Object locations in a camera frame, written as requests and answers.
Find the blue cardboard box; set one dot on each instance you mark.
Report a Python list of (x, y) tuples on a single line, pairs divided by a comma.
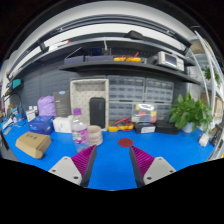
[(41, 125)]

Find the black box with white label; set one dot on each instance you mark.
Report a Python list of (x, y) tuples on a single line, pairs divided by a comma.
[(144, 127)]

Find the white tissue box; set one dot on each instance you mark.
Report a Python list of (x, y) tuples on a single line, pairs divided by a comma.
[(62, 124)]

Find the dark wall shelf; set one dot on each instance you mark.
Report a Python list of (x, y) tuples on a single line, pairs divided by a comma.
[(127, 66)]

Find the green potted plant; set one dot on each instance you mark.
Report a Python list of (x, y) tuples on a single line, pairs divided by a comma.
[(186, 110)]

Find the brown cardboard box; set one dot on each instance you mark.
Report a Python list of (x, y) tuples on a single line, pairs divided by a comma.
[(33, 144)]

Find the black flat device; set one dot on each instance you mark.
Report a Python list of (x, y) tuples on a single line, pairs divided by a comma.
[(166, 127)]

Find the clear box with coloured parts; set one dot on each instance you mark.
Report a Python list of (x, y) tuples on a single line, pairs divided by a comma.
[(142, 112)]

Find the white pegboard tray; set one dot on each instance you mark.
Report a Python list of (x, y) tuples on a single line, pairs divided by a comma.
[(82, 90)]

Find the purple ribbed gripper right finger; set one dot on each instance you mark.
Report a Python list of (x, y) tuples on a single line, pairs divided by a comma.
[(146, 168)]

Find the grey oscilloscope on shelf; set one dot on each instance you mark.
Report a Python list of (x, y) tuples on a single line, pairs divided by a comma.
[(167, 60)]

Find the purple plastic bag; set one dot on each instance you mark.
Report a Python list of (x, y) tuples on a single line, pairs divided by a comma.
[(46, 106)]

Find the grey drawer organizer cabinet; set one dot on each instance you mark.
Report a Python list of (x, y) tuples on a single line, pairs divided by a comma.
[(126, 91)]

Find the dark grey product box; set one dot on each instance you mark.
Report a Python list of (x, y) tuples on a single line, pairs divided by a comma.
[(62, 103)]

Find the yellow multimeter with red leads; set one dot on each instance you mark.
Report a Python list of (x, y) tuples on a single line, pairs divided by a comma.
[(121, 125)]

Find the blue table mat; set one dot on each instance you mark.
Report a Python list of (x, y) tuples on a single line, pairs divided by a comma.
[(112, 169)]

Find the beige ribbed cup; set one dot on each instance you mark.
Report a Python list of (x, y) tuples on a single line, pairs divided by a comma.
[(95, 135)]

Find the black rectangular case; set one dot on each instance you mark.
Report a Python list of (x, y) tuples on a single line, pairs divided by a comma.
[(97, 111)]

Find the dark blue box on shelf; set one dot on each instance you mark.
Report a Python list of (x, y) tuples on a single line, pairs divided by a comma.
[(82, 58)]

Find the white adapter at right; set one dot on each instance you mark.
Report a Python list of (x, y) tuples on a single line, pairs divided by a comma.
[(203, 140)]

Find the yellow tool on shelf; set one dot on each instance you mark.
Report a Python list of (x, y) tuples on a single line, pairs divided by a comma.
[(128, 58)]

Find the clear plastic water bottle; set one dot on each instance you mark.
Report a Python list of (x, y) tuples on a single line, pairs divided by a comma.
[(79, 131)]

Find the small white labelled box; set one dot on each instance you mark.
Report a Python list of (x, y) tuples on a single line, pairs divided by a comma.
[(30, 114)]

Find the red round coaster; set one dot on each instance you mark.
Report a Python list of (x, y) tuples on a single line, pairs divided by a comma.
[(125, 142)]

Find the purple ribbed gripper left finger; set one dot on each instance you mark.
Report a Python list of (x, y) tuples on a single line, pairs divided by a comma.
[(76, 169)]

